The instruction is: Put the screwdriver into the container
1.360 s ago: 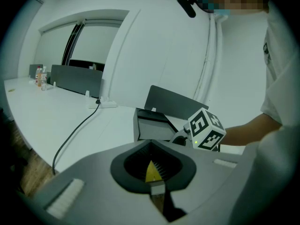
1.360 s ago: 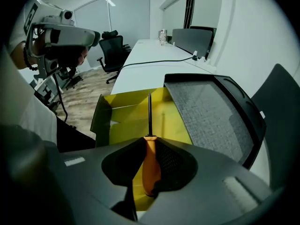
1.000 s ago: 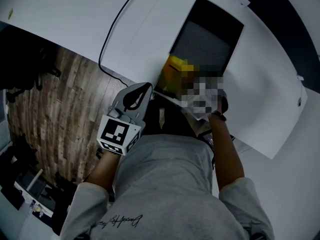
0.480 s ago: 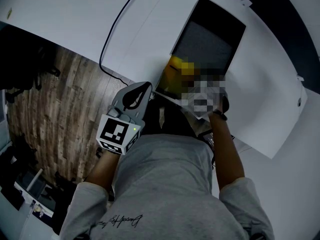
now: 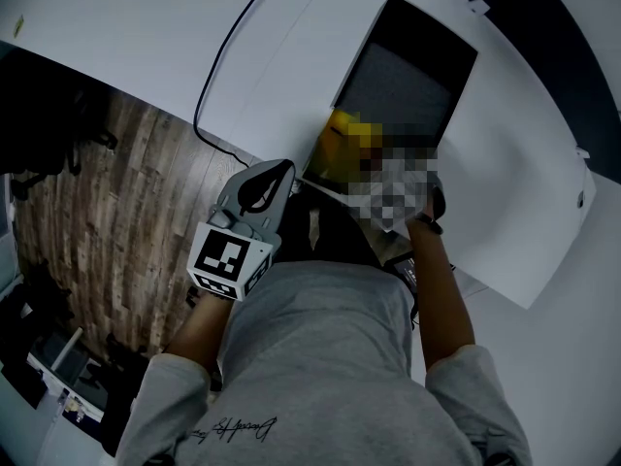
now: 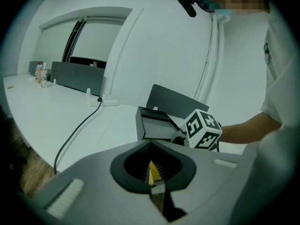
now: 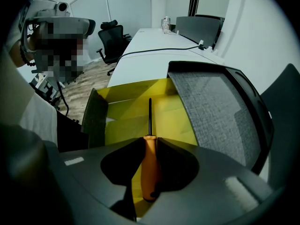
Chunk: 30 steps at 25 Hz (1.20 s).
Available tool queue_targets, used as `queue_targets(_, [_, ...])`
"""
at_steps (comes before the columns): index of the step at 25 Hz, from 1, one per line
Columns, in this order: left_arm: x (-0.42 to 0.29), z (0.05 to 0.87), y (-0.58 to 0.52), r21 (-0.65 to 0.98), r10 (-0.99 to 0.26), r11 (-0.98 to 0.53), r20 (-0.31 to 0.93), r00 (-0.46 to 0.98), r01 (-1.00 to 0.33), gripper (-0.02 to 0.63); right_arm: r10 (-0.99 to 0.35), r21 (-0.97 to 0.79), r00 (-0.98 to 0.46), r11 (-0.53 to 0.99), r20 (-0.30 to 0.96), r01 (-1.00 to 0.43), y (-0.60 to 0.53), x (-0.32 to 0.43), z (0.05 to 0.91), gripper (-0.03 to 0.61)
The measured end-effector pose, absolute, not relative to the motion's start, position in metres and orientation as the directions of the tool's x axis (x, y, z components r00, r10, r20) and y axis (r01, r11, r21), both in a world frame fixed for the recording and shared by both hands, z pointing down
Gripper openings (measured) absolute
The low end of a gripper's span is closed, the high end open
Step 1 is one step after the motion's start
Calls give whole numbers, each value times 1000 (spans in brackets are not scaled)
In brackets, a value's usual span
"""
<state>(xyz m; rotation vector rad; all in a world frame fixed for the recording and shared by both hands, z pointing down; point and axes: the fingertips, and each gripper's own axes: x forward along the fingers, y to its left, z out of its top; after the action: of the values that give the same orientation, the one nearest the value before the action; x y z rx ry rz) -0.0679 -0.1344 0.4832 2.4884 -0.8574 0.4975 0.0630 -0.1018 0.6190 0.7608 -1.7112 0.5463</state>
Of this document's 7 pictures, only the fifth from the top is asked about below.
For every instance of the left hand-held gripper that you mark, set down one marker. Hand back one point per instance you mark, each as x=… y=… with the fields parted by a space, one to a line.
x=228 y=255

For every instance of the black container box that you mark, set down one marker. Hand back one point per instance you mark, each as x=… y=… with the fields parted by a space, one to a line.
x=402 y=80

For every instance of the person's right forearm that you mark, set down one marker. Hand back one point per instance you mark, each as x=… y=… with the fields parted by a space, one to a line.
x=439 y=299

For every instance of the person's left forearm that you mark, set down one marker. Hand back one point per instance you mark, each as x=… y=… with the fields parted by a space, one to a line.
x=204 y=328

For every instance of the person's black trousers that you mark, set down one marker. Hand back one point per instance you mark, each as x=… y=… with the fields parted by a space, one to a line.
x=339 y=236

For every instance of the grey shirt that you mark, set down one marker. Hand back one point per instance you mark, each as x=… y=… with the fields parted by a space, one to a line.
x=315 y=357

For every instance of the yellow flat box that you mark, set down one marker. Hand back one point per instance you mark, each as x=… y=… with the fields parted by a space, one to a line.
x=330 y=153

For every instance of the black device with label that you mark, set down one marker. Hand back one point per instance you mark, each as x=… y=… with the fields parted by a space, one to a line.
x=405 y=272

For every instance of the white cart with items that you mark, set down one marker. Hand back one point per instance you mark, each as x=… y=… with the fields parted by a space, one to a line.
x=63 y=372

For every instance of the black wrist band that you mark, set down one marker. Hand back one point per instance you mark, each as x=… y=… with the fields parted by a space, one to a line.
x=429 y=222

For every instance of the black office chair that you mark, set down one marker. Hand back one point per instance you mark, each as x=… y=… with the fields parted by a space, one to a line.
x=43 y=114

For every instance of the small yellow sticker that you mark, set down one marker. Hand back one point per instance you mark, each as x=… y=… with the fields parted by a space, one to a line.
x=18 y=25

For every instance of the white table clip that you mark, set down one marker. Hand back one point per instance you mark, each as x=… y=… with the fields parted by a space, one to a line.
x=479 y=6
x=582 y=154

